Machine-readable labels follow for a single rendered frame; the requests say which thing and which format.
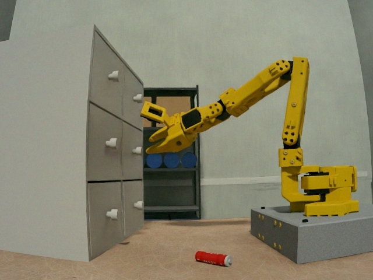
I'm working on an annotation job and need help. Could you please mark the grey chest of drawers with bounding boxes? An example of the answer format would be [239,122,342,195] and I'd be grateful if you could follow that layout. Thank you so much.
[0,24,144,262]

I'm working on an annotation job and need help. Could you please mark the red aa battery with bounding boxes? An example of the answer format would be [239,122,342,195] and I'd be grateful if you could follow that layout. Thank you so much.
[195,251,232,267]

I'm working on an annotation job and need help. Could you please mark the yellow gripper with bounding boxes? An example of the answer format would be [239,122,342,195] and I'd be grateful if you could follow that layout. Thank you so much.
[140,101,198,154]

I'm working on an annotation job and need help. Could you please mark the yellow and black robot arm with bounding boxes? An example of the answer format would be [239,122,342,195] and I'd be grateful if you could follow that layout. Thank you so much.
[179,57,359,217]

